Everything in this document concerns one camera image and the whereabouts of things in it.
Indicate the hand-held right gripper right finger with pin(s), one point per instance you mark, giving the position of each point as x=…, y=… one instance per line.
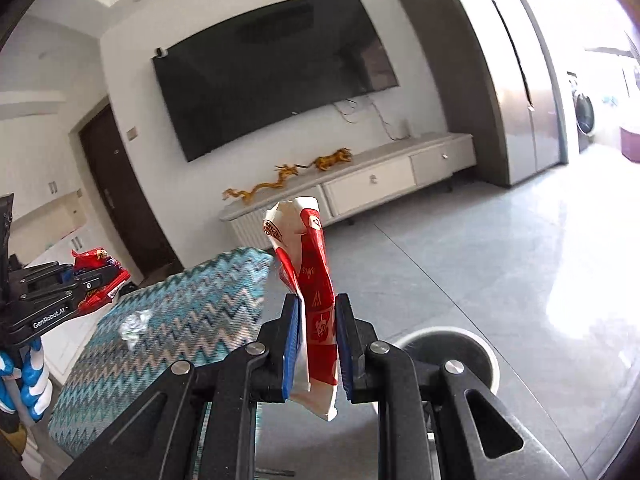
x=345, y=350

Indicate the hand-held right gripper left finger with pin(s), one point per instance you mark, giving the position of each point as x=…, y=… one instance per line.
x=292, y=350

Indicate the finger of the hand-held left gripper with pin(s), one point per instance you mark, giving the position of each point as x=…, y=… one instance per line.
x=95, y=285
x=45, y=277

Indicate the red snack packet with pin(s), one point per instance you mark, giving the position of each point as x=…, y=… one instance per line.
x=97, y=260

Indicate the red and white wrapper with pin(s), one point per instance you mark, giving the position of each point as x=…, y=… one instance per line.
x=320, y=310

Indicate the white rimmed trash bin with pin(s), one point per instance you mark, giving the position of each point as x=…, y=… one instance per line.
x=450, y=342

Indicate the person's left hand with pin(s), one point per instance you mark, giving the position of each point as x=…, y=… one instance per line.
x=32, y=390

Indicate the white side cabinet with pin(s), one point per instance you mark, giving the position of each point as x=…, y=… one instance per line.
x=75, y=332

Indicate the crumpled clear plastic wrapper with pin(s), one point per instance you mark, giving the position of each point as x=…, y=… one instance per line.
x=132, y=327

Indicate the dark brown door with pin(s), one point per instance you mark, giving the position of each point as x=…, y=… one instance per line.
x=130, y=210

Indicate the white television cabinet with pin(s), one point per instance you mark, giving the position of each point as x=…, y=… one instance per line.
x=370, y=185

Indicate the golden dragon figurine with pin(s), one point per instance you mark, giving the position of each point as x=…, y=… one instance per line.
x=265, y=185

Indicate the golden tiger figurine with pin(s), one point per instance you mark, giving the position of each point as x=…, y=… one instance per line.
x=332, y=159

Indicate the tall grey cabinet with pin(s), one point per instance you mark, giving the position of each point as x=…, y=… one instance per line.
x=500, y=85

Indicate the washing machine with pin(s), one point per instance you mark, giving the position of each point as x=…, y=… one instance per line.
x=585, y=112

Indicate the wall light switch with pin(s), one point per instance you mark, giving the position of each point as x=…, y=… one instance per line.
x=133, y=133

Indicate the black wall television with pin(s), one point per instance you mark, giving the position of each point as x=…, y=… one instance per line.
x=275, y=75

